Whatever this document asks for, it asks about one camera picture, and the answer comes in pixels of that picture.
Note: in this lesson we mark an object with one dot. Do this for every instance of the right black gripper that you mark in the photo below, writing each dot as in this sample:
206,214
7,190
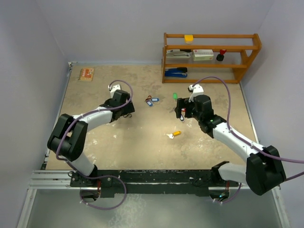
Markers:
183,103

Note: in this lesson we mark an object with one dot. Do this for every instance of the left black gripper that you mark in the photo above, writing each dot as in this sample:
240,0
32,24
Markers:
128,109

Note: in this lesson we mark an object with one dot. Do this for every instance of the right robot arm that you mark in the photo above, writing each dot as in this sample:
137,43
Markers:
263,169

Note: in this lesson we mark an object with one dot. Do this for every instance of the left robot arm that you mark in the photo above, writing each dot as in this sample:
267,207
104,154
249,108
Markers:
68,137

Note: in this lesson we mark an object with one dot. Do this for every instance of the red tagged key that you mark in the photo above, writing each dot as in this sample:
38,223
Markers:
173,109

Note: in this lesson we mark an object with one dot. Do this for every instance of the green tagged key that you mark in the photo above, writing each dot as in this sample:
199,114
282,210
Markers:
175,96

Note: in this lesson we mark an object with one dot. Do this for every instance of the yellow tagged key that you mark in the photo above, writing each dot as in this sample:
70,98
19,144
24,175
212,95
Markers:
174,134

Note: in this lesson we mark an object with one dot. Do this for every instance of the blue black stapler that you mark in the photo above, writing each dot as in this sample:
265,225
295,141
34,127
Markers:
180,72

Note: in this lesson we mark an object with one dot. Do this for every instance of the orange spiral notepad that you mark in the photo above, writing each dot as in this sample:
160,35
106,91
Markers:
86,74

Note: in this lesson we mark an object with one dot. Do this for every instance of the white grey stapler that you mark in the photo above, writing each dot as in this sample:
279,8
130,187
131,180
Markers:
178,53

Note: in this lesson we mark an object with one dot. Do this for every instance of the white red box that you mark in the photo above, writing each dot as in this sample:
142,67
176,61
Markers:
202,54

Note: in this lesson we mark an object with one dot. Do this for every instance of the red black stamp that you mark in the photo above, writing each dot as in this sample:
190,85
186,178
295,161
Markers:
220,56

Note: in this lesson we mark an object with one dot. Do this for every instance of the yellow lidded container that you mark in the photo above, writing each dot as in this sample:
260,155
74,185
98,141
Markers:
188,38

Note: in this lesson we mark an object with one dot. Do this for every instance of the wooden shelf rack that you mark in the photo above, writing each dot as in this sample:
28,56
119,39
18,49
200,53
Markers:
230,53

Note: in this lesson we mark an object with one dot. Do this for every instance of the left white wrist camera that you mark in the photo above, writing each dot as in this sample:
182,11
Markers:
113,88

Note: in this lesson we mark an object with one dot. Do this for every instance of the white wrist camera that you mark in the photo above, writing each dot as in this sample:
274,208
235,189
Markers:
195,90
113,88

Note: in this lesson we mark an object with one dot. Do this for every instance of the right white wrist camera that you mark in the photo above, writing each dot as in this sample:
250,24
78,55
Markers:
195,90

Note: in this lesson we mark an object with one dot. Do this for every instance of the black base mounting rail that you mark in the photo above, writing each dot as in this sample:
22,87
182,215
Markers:
111,182

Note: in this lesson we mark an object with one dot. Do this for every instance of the aluminium frame rail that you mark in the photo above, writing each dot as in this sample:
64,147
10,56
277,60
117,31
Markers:
49,180

